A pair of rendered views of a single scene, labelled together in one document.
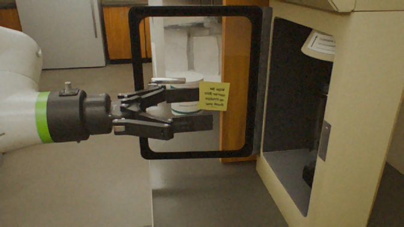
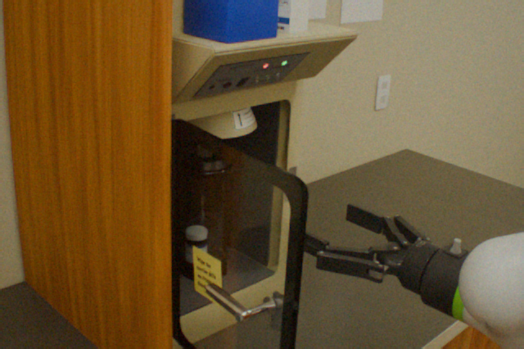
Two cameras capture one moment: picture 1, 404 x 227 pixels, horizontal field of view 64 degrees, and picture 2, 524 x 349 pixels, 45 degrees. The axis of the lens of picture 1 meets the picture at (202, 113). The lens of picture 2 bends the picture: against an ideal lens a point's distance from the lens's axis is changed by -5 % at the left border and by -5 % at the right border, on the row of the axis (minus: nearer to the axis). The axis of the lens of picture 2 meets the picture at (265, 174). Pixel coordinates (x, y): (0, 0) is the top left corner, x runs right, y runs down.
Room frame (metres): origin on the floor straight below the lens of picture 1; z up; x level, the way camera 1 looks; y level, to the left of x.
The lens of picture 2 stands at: (1.20, 0.72, 1.68)
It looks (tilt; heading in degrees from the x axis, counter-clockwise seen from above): 21 degrees down; 234
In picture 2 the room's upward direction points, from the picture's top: 3 degrees clockwise
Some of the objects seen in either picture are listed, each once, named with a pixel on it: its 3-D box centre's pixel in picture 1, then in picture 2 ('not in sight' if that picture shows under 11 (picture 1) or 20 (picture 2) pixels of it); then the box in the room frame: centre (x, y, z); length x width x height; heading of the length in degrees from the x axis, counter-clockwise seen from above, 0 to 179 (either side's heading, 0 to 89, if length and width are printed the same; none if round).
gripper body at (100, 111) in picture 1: (114, 112); (408, 261); (0.54, 0.16, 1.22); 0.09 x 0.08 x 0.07; 100
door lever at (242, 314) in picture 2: not in sight; (238, 299); (0.78, 0.09, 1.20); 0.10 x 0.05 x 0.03; 93
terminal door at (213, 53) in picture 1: (196, 89); (226, 276); (0.75, 0.02, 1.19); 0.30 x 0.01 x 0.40; 93
